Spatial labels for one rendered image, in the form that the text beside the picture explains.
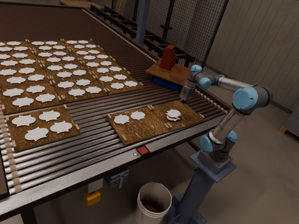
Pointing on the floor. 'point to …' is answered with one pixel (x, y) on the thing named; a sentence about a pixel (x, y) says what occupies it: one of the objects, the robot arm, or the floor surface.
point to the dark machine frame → (144, 35)
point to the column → (194, 194)
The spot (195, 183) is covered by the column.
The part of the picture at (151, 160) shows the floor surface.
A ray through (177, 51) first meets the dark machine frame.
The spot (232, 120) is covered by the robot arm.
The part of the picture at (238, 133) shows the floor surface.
